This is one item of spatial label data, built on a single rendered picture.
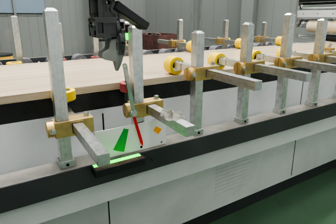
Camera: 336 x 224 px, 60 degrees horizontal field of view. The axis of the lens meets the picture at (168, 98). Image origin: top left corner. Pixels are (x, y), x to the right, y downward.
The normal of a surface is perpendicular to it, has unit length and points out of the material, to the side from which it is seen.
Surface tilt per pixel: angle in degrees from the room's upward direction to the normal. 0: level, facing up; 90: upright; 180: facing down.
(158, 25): 90
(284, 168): 90
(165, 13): 90
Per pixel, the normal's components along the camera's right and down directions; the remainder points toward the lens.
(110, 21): 0.51, 0.23
